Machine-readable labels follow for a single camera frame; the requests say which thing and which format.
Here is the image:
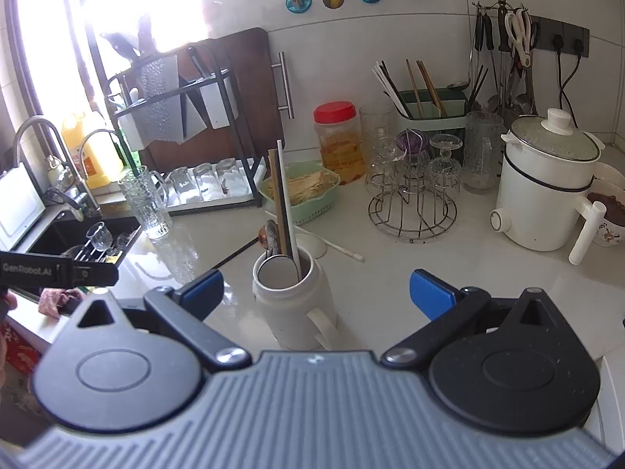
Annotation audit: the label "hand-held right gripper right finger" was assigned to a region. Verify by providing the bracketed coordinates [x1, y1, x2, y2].
[380, 269, 561, 371]

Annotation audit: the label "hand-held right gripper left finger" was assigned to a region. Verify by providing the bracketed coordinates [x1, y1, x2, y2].
[73, 269, 252, 373]

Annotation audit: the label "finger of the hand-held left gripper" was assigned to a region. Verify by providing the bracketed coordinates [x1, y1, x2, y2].
[71, 262, 120, 286]

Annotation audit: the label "large steel spoon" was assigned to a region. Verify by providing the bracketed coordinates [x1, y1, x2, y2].
[266, 221, 282, 258]

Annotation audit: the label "white ceramic jar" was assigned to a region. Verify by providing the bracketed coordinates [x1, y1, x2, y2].
[252, 244, 339, 351]

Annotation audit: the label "black chopstick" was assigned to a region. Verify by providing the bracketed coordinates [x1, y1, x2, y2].
[210, 237, 263, 271]
[278, 154, 294, 260]

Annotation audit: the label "white chopstick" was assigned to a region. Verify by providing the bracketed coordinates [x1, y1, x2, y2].
[293, 225, 366, 261]
[276, 139, 302, 283]

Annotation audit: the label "wooden chopstick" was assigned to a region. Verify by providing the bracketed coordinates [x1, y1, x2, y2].
[267, 149, 288, 258]

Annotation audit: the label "hanging kitchen utensils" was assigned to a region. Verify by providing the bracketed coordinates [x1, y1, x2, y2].
[469, 0, 540, 119]

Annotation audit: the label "sink drain rack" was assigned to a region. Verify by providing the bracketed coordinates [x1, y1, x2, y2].
[72, 233, 129, 263]

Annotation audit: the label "small patterned glass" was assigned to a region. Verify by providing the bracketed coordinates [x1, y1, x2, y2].
[86, 222, 113, 252]

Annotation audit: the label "black sink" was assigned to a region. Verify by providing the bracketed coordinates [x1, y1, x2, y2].
[26, 214, 143, 265]

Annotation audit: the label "pink cloth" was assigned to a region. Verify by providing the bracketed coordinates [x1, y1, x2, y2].
[38, 286, 87, 319]

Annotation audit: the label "white plastic board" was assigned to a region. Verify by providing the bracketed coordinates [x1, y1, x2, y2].
[0, 165, 48, 251]

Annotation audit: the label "tall textured glass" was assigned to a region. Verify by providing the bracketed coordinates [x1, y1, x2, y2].
[118, 165, 173, 241]

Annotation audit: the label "red printed bag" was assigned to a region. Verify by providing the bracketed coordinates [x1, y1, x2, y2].
[0, 331, 46, 378]

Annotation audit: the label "tall steel faucet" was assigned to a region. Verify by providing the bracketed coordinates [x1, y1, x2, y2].
[13, 116, 102, 219]

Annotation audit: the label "white drying tray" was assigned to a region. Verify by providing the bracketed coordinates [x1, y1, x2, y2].
[163, 156, 268, 214]

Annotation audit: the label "clear drinking glass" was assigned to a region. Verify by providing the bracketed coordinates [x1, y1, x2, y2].
[168, 166, 195, 204]
[192, 161, 219, 202]

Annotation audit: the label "red-print drinking glass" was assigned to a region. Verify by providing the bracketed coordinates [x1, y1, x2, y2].
[215, 157, 241, 197]

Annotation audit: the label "yellow bottle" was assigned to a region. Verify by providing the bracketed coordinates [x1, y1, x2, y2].
[61, 112, 126, 190]

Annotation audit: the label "white plastic rice scoop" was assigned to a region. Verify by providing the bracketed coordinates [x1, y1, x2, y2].
[295, 233, 329, 260]

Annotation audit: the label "green bottle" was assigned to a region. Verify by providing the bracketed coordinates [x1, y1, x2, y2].
[119, 127, 143, 170]

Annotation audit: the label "clear stemmed glass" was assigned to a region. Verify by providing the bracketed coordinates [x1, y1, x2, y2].
[428, 134, 464, 202]

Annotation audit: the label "green plastic basket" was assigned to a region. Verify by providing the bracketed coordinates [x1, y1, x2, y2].
[258, 166, 341, 220]

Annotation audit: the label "small arched faucet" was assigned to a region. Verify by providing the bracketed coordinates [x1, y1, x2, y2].
[78, 129, 143, 173]

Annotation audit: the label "pile of wooden sticks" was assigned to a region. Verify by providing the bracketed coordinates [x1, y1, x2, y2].
[272, 169, 339, 204]

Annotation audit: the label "white electric pot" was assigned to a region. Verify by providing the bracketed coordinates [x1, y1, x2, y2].
[490, 107, 607, 267]

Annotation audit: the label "purple glass cup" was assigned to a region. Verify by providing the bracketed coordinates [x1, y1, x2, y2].
[395, 128, 431, 163]

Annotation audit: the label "red-lid plastic jar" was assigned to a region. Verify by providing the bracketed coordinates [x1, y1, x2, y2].
[313, 101, 367, 186]

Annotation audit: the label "tall clear glass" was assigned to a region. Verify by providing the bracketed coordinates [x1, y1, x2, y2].
[359, 104, 398, 177]

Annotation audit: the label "white textured towel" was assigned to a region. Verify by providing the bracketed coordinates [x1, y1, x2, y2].
[139, 55, 209, 146]

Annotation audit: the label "green chopstick holder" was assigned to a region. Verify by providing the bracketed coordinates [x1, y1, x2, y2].
[394, 88, 470, 131]

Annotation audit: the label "white plastic holder box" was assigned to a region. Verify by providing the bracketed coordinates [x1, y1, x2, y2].
[199, 72, 241, 121]

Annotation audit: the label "white printed bowl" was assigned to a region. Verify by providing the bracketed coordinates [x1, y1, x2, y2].
[582, 160, 625, 246]

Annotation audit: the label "bunch of assorted chopsticks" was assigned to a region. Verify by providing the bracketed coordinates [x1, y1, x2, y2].
[373, 59, 448, 119]

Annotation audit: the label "black metal rack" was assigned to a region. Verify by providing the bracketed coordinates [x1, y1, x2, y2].
[102, 41, 261, 209]

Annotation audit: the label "brown wooden cutting board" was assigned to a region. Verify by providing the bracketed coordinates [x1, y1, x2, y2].
[139, 26, 285, 158]

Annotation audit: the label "white kitchen scissors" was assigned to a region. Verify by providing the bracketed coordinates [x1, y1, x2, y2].
[504, 7, 536, 68]

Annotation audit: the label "black power outlet strip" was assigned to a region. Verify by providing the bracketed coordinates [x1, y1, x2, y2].
[529, 15, 591, 58]

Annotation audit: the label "wire glass rack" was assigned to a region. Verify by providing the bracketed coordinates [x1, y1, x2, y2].
[366, 156, 459, 242]

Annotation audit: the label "clear handled glass jug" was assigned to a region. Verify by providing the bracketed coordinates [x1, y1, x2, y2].
[462, 110, 507, 195]

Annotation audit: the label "steel bar handle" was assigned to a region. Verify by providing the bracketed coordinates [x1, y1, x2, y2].
[277, 51, 296, 120]

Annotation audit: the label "black power cable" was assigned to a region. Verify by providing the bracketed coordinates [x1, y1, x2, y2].
[555, 34, 588, 114]

